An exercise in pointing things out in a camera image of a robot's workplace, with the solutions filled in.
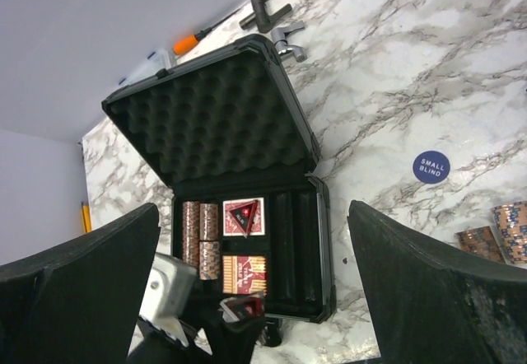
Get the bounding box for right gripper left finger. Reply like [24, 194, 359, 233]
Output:
[1, 203, 160, 363]

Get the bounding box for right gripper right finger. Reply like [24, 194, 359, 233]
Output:
[347, 200, 526, 363]

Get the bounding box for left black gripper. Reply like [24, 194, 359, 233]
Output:
[126, 310, 282, 364]

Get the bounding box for all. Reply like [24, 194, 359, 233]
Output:
[220, 292, 265, 323]
[228, 200, 258, 237]

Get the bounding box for orange playing card deck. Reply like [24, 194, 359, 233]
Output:
[222, 255, 268, 295]

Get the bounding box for yellow black utility knife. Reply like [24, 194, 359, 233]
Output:
[82, 202, 92, 233]

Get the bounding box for front poker chip stack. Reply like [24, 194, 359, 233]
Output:
[199, 240, 222, 280]

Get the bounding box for red playing card deck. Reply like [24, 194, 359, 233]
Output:
[222, 197, 265, 238]

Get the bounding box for middle poker chip stack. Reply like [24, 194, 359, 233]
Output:
[199, 203, 219, 241]

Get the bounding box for tall poker chip stack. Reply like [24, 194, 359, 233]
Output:
[182, 201, 200, 268]

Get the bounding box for blue small blind button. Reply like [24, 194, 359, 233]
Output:
[413, 150, 450, 184]

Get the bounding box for black foam-lined carrying case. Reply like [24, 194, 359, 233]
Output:
[102, 34, 336, 325]

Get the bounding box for clear plastic organizer box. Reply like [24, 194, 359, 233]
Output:
[118, 49, 175, 88]

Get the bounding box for silver metal clamp lever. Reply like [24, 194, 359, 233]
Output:
[271, 21, 307, 63]

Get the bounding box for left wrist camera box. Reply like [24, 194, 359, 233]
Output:
[139, 252, 197, 343]

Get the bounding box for orange handled screwdriver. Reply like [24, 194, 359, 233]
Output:
[172, 8, 240, 56]

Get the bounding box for grey metal t-handle bar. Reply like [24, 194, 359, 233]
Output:
[239, 0, 312, 32]

